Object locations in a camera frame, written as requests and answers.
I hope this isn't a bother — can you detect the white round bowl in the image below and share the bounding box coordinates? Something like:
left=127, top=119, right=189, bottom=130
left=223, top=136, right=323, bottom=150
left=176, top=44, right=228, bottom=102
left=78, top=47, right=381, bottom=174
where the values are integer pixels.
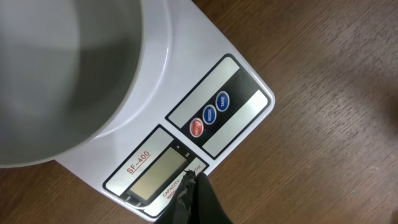
left=1, top=0, right=171, bottom=168

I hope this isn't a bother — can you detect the white digital kitchen scale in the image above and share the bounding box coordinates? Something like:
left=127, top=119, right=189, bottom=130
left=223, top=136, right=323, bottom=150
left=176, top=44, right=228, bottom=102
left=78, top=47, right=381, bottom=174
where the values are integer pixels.
left=57, top=1, right=275, bottom=222

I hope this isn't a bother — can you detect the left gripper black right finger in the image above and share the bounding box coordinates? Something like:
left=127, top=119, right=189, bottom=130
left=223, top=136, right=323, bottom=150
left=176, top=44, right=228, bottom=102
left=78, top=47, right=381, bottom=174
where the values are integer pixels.
left=190, top=173, right=233, bottom=224

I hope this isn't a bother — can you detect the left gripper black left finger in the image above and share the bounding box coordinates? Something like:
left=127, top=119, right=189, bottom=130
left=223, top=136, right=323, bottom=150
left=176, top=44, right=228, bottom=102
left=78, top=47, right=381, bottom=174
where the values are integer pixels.
left=155, top=170, right=197, bottom=224

